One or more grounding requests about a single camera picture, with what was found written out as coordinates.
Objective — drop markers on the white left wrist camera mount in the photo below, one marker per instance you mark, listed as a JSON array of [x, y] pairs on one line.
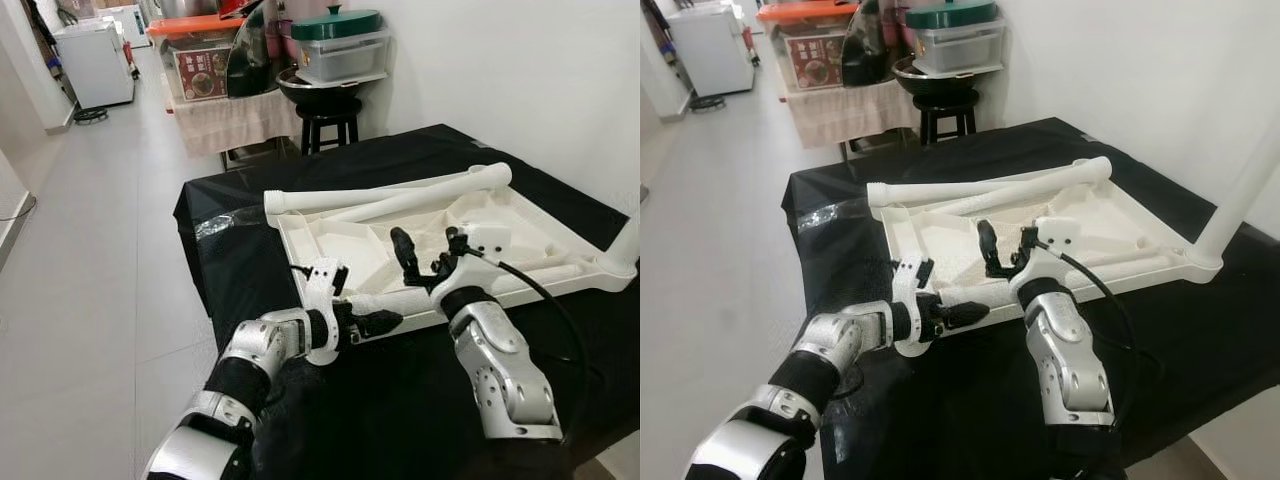
[[322, 290], [908, 290]]

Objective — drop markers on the black round stool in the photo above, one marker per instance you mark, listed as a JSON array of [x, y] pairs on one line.
[[947, 100], [330, 108]]

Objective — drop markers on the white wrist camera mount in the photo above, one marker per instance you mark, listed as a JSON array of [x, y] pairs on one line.
[[490, 240], [1060, 232], [908, 290], [322, 290]]

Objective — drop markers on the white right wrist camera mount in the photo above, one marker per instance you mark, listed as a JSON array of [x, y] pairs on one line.
[[1060, 232], [490, 240]]

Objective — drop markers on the white fridge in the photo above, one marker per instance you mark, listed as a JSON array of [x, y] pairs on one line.
[[95, 65], [710, 50]]

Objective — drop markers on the black bag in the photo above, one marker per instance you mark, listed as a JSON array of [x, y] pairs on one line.
[[865, 50], [250, 60]]

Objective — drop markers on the beige table cloth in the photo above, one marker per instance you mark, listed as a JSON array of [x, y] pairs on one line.
[[230, 120], [845, 112]]

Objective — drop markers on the red printed box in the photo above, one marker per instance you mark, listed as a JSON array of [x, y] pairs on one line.
[[815, 62], [200, 75]]

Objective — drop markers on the black round floor object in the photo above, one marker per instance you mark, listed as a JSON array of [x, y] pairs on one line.
[[90, 115], [708, 102]]

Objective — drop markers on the green pot lid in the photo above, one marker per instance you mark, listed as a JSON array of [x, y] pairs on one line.
[[335, 24], [950, 14]]

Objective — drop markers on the white plastic table top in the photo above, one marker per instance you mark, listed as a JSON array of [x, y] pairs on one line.
[[520, 228], [1120, 225]]

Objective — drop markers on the clear plastic container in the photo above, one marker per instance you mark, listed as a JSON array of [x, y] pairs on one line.
[[345, 58], [960, 48]]

